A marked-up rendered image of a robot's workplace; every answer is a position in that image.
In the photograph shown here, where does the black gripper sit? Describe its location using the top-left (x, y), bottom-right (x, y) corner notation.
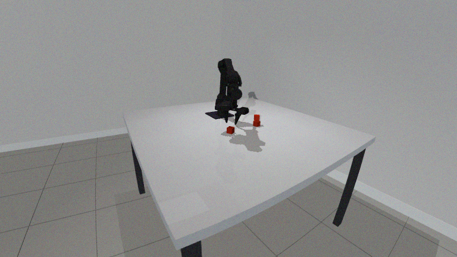
top-left (215, 96), bottom-right (249, 125)

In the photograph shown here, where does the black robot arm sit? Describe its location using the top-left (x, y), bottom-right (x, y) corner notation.
top-left (215, 58), bottom-right (242, 111)

